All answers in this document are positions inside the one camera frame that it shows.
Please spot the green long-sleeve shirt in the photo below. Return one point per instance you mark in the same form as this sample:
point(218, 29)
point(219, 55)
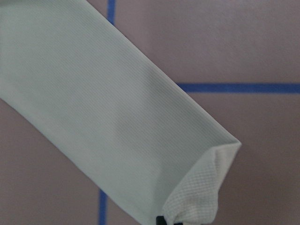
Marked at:
point(118, 117)

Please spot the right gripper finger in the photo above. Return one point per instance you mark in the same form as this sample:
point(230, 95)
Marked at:
point(160, 220)

